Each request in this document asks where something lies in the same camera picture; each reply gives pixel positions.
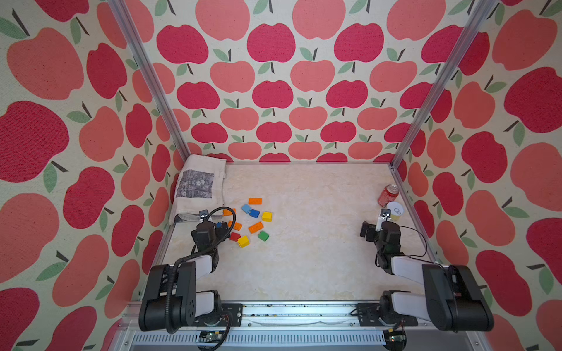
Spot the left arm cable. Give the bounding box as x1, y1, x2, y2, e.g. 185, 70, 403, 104
164, 205, 237, 334

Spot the orange lego brick far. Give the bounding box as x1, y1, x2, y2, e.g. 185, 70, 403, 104
248, 197, 263, 205

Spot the yellow tin can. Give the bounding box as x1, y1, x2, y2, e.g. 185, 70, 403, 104
386, 201, 404, 222

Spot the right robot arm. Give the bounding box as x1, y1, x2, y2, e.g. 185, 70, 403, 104
354, 222, 495, 331

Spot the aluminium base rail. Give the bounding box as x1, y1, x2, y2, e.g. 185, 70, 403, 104
108, 301, 491, 350

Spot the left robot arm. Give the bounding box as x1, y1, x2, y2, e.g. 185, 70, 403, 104
138, 221, 241, 334

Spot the yellow lego brick far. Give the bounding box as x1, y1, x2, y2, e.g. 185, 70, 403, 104
262, 212, 273, 222

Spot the light blue lego brick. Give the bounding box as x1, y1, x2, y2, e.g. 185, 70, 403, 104
241, 204, 252, 214

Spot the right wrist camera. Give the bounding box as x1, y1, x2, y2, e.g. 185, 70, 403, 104
376, 209, 392, 232

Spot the folded beige towel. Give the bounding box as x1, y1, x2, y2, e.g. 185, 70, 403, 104
169, 154, 226, 225

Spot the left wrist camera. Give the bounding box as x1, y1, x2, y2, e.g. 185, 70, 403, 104
199, 210, 209, 221

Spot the right frame post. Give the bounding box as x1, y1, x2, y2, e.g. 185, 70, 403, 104
389, 0, 498, 171

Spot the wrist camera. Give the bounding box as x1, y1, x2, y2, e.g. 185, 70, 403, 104
199, 210, 209, 221
376, 209, 392, 232

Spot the frame post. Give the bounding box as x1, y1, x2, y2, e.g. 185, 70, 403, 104
389, 0, 498, 171
108, 0, 190, 161

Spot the green lego brick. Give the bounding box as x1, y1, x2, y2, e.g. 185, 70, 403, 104
258, 231, 269, 241

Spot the red soda can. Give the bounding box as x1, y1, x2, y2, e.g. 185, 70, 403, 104
378, 184, 400, 207

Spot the left frame post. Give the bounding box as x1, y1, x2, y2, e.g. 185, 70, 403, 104
108, 0, 190, 161

